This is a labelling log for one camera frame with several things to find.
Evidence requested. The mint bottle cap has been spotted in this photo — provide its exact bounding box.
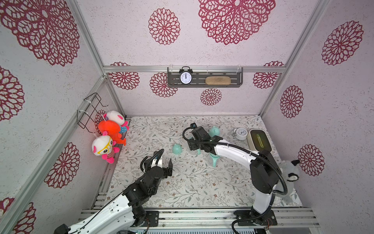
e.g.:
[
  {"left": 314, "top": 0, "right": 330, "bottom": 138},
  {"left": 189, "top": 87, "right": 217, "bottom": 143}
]
[
  {"left": 172, "top": 144, "right": 183, "bottom": 155},
  {"left": 208, "top": 126, "right": 220, "bottom": 137}
]

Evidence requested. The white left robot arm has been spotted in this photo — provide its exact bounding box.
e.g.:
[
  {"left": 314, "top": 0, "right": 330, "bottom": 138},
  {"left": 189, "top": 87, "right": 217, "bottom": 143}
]
[{"left": 54, "top": 161, "right": 173, "bottom": 234}]

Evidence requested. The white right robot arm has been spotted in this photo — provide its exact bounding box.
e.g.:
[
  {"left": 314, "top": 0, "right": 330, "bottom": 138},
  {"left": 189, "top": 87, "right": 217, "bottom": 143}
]
[{"left": 147, "top": 127, "right": 283, "bottom": 214}]

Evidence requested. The white small alarm clock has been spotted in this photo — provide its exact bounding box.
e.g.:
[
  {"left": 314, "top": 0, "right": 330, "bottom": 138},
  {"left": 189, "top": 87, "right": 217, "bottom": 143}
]
[{"left": 231, "top": 128, "right": 248, "bottom": 140}]

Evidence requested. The white plush red striped outfit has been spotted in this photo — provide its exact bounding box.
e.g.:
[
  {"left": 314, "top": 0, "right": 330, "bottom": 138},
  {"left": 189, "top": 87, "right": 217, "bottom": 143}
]
[{"left": 92, "top": 132, "right": 120, "bottom": 164}]

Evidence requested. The cream box dark lid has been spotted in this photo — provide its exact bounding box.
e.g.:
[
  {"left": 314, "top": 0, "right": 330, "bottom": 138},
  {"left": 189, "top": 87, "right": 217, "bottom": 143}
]
[{"left": 247, "top": 129, "right": 272, "bottom": 152}]

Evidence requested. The orange plush toy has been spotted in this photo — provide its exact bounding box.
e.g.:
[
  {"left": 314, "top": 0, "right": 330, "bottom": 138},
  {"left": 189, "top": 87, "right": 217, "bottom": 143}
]
[{"left": 98, "top": 120, "right": 126, "bottom": 146}]

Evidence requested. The white plush blue polka-dot outfit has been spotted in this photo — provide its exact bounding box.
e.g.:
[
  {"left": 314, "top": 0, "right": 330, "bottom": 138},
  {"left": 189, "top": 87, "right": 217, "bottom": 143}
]
[{"left": 103, "top": 111, "right": 129, "bottom": 134}]

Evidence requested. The wooden brush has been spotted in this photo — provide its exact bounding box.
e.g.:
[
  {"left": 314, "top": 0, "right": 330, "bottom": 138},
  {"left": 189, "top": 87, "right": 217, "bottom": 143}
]
[{"left": 205, "top": 76, "right": 231, "bottom": 85}]

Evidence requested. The black alarm clock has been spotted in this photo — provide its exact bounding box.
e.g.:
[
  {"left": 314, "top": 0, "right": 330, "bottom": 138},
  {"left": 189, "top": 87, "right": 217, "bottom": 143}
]
[{"left": 179, "top": 66, "right": 193, "bottom": 85}]

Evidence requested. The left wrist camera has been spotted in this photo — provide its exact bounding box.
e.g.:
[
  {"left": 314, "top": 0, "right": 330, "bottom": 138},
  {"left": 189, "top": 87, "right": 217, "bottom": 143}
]
[{"left": 150, "top": 156, "right": 164, "bottom": 169}]

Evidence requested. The grey wall shelf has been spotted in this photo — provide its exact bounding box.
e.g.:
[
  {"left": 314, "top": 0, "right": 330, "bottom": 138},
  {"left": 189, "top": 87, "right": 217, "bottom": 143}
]
[{"left": 167, "top": 67, "right": 243, "bottom": 88}]

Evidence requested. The black wire basket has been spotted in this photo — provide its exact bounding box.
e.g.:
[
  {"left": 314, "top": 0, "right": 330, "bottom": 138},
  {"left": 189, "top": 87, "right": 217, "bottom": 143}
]
[{"left": 76, "top": 92, "right": 108, "bottom": 134}]

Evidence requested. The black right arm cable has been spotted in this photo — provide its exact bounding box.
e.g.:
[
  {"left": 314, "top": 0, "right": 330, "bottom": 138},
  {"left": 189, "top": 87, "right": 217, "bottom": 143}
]
[{"left": 182, "top": 122, "right": 288, "bottom": 196}]

